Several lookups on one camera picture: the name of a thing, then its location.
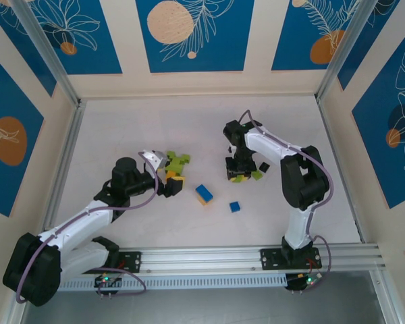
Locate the long blue lego brick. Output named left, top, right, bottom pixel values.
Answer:
left=194, top=184, right=214, bottom=203

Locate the left controller circuit board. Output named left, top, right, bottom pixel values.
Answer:
left=94, top=275, right=123, bottom=288

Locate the controller circuit board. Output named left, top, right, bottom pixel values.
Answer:
left=286, top=273, right=323, bottom=292
left=94, top=275, right=123, bottom=288

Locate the right controller circuit board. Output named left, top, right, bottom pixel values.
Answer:
left=286, top=273, right=323, bottom=292

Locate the grey metal plate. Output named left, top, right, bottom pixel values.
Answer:
left=20, top=269, right=385, bottom=324

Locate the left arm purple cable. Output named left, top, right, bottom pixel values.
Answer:
left=16, top=151, right=159, bottom=304

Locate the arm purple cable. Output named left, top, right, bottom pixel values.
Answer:
left=238, top=109, right=334, bottom=279
left=16, top=151, right=159, bottom=304

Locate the aluminium side rail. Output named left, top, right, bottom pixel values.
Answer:
left=315, top=99, right=367, bottom=244
left=35, top=99, right=87, bottom=252

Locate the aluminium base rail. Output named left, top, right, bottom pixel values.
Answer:
left=55, top=245, right=387, bottom=276

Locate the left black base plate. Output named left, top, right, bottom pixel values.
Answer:
left=106, top=249, right=142, bottom=274

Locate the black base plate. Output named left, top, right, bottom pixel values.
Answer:
left=260, top=248, right=320, bottom=271
left=106, top=249, right=142, bottom=274

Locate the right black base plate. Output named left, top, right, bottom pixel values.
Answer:
left=260, top=248, right=320, bottom=271

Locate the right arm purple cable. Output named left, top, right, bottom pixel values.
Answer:
left=238, top=109, right=334, bottom=279

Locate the grey slotted cable duct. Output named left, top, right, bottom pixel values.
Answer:
left=59, top=273, right=288, bottom=291

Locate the aluminium corner post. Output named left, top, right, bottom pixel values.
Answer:
left=9, top=0, right=82, bottom=107
left=315, top=0, right=375, bottom=104

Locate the aluminium frame bar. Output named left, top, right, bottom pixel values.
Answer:
left=369, top=269, right=399, bottom=324
left=1, top=302, right=24, bottom=324

